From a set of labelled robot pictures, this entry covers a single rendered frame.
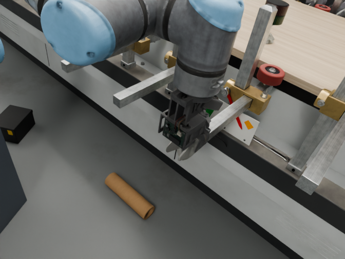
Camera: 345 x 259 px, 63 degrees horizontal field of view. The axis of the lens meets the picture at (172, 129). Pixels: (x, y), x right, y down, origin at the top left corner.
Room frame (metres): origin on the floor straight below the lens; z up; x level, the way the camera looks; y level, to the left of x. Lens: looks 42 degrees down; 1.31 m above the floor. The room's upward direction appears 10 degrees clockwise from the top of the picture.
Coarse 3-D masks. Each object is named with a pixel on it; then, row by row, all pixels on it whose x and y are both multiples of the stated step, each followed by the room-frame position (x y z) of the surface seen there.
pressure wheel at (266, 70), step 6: (264, 66) 0.83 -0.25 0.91; (270, 66) 0.84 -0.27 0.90; (276, 66) 0.84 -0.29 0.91; (258, 72) 0.81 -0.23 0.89; (264, 72) 0.79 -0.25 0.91; (270, 72) 0.80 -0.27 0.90; (276, 72) 0.81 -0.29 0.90; (282, 72) 0.81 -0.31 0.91; (258, 78) 0.80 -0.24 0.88; (264, 78) 0.78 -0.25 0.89; (270, 78) 0.78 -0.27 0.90; (276, 78) 0.78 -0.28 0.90; (282, 78) 0.79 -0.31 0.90; (270, 84) 0.78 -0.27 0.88; (276, 84) 0.78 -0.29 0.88
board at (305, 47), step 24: (264, 0) 1.57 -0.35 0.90; (288, 0) 1.65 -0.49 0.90; (288, 24) 1.28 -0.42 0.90; (312, 24) 1.33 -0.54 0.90; (336, 24) 1.39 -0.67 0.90; (240, 48) 0.94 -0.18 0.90; (264, 48) 0.98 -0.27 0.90; (288, 48) 1.02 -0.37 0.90; (312, 48) 1.06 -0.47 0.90; (336, 48) 1.10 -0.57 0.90; (288, 72) 0.83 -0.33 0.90; (312, 72) 0.86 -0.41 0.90; (336, 72) 0.89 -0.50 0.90
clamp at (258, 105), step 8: (232, 80) 0.78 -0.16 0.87; (232, 88) 0.74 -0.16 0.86; (240, 88) 0.73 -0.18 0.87; (248, 88) 0.74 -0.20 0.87; (256, 88) 0.75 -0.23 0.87; (232, 96) 0.74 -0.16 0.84; (240, 96) 0.72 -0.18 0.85; (248, 96) 0.71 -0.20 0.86; (256, 96) 0.71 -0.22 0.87; (256, 104) 0.69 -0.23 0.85; (264, 104) 0.69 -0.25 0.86; (256, 112) 0.69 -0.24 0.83
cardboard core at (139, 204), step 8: (112, 176) 0.93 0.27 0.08; (112, 184) 0.89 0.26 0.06; (120, 184) 0.89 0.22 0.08; (128, 184) 0.90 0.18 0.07; (120, 192) 0.85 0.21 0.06; (128, 192) 0.85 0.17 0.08; (136, 192) 0.86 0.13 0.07; (128, 200) 0.81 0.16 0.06; (136, 200) 0.81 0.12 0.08; (144, 200) 0.82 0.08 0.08; (136, 208) 0.78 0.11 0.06; (144, 208) 0.78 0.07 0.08; (152, 208) 0.81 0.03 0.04; (144, 216) 0.75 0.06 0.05
